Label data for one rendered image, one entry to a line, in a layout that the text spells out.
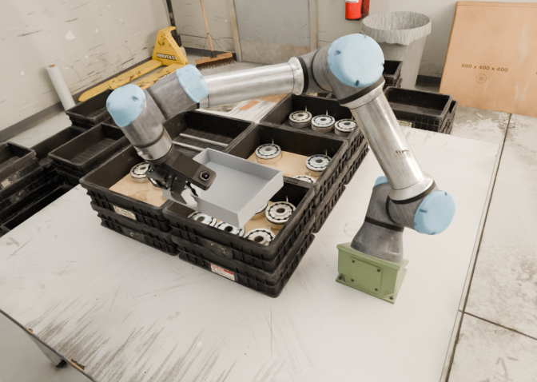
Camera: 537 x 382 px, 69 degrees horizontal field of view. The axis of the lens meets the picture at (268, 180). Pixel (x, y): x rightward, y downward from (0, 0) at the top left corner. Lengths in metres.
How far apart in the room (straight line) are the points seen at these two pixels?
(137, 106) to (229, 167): 0.47
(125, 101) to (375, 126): 0.55
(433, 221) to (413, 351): 0.36
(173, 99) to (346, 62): 0.37
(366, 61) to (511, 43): 2.94
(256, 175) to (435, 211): 0.48
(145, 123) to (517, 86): 3.37
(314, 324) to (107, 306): 0.65
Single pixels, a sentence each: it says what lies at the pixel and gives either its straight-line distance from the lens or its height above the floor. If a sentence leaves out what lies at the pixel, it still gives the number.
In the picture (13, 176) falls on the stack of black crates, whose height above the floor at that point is 0.52.
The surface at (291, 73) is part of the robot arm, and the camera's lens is 1.00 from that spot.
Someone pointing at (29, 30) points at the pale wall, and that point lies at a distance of 4.54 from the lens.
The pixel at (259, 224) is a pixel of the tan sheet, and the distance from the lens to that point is 1.28.
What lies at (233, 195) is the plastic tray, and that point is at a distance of 1.07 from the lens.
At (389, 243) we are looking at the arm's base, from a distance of 1.15.
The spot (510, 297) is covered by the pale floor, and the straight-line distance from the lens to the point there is 2.31.
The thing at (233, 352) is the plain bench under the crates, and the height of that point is 0.70.
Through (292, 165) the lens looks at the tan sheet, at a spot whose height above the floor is 0.83.
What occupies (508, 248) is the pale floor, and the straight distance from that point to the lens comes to 2.54.
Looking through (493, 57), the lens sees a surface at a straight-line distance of 3.81.
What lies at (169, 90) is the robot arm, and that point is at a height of 1.41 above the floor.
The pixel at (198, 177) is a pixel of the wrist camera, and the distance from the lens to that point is 0.88.
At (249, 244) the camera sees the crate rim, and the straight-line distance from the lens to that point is 1.09.
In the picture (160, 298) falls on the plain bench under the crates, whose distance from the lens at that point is 1.34.
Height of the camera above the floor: 1.71
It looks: 37 degrees down
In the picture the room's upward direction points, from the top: 7 degrees counter-clockwise
